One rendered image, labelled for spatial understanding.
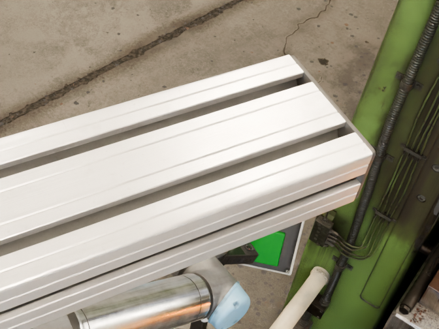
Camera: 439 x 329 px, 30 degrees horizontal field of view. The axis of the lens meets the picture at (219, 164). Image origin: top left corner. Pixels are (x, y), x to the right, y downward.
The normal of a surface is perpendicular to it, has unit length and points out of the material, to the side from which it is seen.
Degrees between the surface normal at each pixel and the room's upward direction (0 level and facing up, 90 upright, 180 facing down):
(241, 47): 0
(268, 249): 60
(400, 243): 90
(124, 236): 0
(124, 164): 0
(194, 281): 26
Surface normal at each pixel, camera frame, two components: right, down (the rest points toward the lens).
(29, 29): 0.13, -0.65
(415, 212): -0.56, 0.57
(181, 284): 0.41, -0.81
